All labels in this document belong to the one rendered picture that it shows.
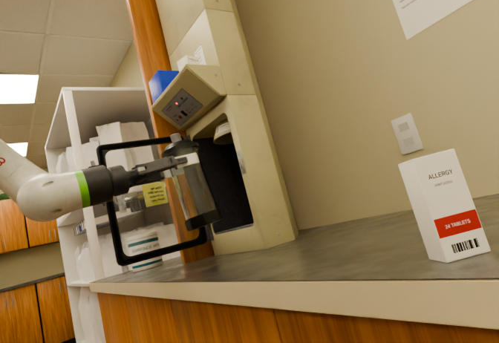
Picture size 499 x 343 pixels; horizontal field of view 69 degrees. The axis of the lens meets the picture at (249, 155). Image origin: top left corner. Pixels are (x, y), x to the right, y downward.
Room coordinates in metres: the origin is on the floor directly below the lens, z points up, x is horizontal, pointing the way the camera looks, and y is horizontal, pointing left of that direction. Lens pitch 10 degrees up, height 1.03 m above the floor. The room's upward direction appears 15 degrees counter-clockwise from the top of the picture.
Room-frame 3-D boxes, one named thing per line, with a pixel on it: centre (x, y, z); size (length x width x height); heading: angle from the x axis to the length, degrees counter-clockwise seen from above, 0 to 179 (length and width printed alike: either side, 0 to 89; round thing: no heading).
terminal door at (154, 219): (1.22, 0.35, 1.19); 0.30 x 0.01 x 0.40; 119
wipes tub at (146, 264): (1.62, 0.55, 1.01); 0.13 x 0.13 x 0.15
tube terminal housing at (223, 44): (1.25, 0.01, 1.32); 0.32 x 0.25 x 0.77; 36
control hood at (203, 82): (1.15, 0.16, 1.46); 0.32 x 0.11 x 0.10; 36
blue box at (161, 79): (1.23, 0.22, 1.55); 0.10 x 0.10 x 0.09; 36
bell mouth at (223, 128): (1.22, 0.02, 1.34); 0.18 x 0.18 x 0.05
